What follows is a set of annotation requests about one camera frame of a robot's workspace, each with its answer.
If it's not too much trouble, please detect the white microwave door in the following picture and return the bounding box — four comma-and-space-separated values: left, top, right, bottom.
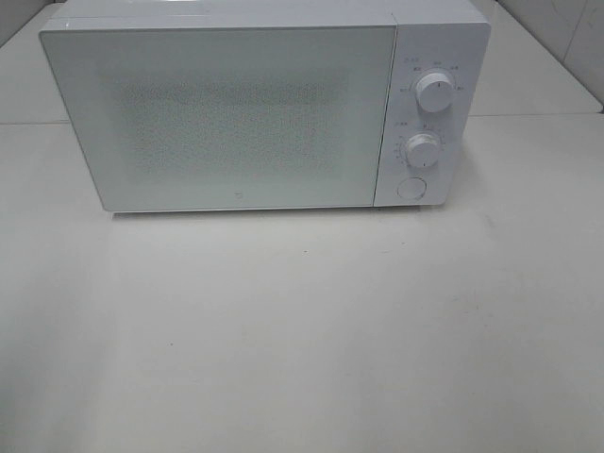
41, 26, 395, 212

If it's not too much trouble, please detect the upper white power knob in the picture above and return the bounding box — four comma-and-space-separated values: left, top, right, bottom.
412, 69, 455, 113

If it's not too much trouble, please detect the round white door button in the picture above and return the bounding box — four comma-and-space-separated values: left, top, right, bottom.
396, 176, 427, 201

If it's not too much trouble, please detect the white timer knob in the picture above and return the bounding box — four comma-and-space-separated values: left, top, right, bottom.
405, 132, 442, 169

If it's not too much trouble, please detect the white microwave oven body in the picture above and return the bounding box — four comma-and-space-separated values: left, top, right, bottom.
39, 1, 491, 208

